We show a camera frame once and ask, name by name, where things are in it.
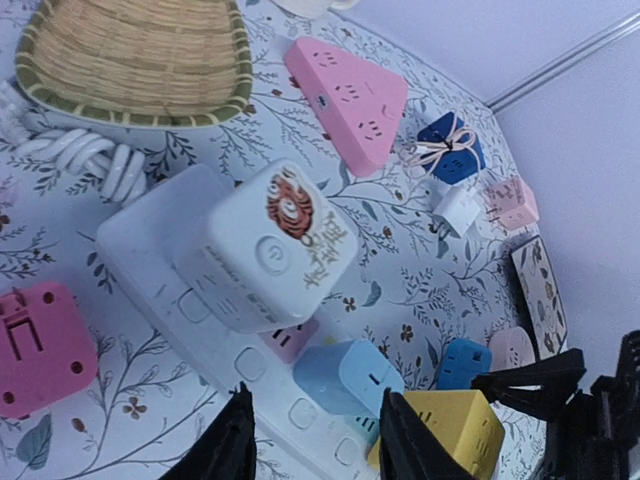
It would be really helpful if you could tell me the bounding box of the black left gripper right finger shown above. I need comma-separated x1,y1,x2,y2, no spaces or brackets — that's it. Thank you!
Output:
378,389,477,479

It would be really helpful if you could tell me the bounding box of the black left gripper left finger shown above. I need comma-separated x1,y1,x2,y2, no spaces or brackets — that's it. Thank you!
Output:
160,382,257,480

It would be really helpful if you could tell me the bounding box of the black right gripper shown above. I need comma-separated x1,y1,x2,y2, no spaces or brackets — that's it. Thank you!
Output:
471,330,639,480

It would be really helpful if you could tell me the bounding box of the round pink power socket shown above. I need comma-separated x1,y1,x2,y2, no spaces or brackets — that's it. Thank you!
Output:
488,326,536,371

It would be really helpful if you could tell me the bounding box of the yellow cube socket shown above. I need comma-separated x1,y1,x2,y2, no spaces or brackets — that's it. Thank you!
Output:
368,390,505,479

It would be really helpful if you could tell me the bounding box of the cyan square plug adapter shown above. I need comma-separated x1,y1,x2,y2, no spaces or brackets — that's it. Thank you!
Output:
436,338,492,390

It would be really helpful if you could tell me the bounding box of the light blue plug adapter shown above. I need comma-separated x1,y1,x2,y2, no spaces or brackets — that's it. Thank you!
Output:
293,339,405,418

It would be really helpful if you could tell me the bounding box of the pink plug adapter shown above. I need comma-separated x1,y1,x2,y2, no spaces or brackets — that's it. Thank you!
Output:
0,282,98,419

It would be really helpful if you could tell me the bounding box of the white tiger cube socket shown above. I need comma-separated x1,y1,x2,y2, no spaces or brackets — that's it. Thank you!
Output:
173,159,358,334

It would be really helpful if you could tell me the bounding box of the white power strip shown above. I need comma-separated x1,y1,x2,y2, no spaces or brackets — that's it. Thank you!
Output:
96,165,376,479

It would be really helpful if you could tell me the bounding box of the dark blue cube socket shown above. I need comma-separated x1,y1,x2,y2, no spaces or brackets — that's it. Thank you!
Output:
417,112,486,185

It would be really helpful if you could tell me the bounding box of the pink triangular power socket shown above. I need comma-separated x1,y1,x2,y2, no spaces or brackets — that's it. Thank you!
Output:
284,37,408,177

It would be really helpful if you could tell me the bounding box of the small pink cube socket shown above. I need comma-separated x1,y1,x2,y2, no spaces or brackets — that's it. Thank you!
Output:
485,175,539,231

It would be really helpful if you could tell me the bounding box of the floral square plate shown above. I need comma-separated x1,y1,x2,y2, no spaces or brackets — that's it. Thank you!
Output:
511,235,568,360

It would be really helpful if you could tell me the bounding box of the white charger left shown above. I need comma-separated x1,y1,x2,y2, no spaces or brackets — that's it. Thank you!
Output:
432,186,480,240

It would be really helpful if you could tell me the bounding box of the woven bamboo tray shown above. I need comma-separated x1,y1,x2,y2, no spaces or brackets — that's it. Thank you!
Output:
15,1,253,128

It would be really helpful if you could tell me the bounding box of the cream ceramic mug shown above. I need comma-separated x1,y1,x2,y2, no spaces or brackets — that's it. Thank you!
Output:
273,0,359,19

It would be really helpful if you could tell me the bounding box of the white coiled strip cord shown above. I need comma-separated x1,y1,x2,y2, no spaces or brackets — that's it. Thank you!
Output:
0,79,149,204

